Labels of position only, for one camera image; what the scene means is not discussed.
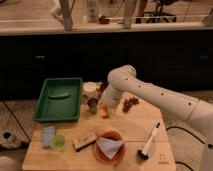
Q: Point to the grey folded cloth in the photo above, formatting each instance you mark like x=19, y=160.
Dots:
x=109, y=147

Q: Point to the green plastic tray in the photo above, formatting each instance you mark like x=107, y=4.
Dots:
x=59, y=110

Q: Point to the green cucumber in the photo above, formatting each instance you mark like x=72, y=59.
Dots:
x=58, y=96

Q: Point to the white ceramic cup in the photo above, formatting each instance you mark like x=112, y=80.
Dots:
x=90, y=89

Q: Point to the dark red bowl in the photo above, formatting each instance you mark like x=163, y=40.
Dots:
x=103, y=86

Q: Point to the bunch of red grapes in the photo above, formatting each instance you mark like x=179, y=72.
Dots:
x=129, y=103

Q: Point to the wooden shelf counter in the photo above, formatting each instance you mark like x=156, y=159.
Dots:
x=205, y=24

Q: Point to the orange yellow apple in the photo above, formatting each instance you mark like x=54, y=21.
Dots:
x=103, y=112

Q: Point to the light green plastic cup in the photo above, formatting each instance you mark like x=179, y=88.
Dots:
x=57, y=142

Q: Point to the black white dish brush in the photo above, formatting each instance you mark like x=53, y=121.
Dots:
x=142, y=151

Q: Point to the wooden block eraser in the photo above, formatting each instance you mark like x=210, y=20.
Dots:
x=84, y=140

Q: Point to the orange plate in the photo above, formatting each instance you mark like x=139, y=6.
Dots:
x=114, y=135

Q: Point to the white round floor object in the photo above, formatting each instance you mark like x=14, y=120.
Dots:
x=11, y=141

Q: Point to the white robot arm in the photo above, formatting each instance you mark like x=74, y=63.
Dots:
x=197, y=113

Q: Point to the small metal cup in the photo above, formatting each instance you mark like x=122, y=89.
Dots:
x=92, y=104

